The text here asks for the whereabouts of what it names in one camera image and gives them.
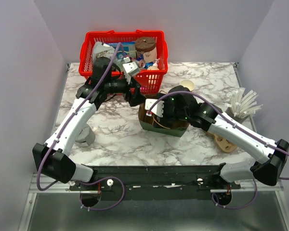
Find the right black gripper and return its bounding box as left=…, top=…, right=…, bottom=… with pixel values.
left=153, top=92, right=188, bottom=129

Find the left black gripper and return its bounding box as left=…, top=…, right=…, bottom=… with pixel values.
left=105, top=74, right=146, bottom=107

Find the red plastic shopping basket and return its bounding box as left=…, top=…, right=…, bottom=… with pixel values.
left=79, top=30, right=168, bottom=94

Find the green kraft paper bag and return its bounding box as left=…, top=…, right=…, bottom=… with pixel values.
left=138, top=103, right=190, bottom=137

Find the grey cylinder under left arm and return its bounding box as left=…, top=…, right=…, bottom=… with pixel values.
left=75, top=124, right=95, bottom=147

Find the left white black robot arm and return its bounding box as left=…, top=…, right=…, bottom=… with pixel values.
left=32, top=57, right=145, bottom=190

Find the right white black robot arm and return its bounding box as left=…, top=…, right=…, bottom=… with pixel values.
left=160, top=86, right=289, bottom=189

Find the red bull drink can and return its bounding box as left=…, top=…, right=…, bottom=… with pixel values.
left=138, top=59, right=146, bottom=69

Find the beige pump bottle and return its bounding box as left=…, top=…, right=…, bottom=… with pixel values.
left=146, top=59, right=159, bottom=71

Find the blue box in basket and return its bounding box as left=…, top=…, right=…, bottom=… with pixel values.
left=102, top=42, right=136, bottom=62

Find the cork lid beige jar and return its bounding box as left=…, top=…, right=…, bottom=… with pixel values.
left=135, top=37, right=157, bottom=63

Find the grey holder cup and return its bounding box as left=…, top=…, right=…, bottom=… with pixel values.
left=225, top=107, right=247, bottom=124

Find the silver snack bag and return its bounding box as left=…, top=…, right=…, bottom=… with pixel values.
left=92, top=41, right=115, bottom=63

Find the stack of pulp cup carriers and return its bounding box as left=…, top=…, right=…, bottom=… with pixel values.
left=207, top=131, right=238, bottom=153

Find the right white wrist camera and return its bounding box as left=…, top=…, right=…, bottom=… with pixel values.
left=144, top=99, right=164, bottom=118

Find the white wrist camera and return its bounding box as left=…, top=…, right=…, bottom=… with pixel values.
left=144, top=99, right=164, bottom=118
left=122, top=61, right=141, bottom=84

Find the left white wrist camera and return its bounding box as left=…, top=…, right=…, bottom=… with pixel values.
left=122, top=61, right=141, bottom=84

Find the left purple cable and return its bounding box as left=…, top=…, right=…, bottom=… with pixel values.
left=36, top=42, right=126, bottom=212

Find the purple cable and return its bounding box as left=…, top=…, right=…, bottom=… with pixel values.
left=146, top=90, right=289, bottom=209
left=36, top=42, right=126, bottom=212

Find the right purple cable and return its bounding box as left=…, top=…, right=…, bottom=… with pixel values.
left=146, top=90, right=289, bottom=209

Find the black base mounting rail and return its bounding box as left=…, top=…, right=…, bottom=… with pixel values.
left=70, top=165, right=240, bottom=201

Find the aluminium frame rail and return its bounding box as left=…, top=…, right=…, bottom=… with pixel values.
left=29, top=174, right=284, bottom=193

